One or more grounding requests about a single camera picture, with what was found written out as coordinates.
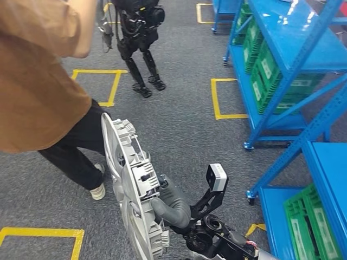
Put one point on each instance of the silver plastic hubcap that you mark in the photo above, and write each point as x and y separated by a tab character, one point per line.
130	179

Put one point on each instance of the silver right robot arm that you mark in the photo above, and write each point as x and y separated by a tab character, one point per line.
230	247

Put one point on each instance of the person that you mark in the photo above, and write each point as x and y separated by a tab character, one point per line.
35	79

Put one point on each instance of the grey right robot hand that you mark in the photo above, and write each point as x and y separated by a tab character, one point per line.
173	210

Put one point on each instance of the yellow floor tape square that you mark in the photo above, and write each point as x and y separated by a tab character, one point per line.
198	14
40	232

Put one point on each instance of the black humanoid robot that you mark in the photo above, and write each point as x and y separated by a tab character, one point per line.
138	32

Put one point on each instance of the blue metal shelf rack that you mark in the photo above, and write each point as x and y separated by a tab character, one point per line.
328	168
298	36
224	7

